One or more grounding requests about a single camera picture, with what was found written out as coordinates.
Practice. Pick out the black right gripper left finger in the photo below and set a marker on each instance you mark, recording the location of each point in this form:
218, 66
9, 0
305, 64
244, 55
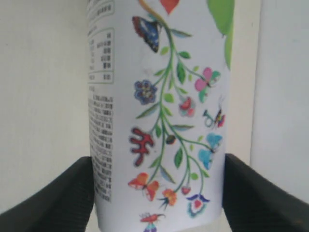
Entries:
64, 205

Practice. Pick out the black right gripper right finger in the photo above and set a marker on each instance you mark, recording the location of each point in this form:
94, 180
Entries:
253, 204

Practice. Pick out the clear bottle white floral label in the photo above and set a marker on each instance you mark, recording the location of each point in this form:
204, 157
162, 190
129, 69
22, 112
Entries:
158, 81

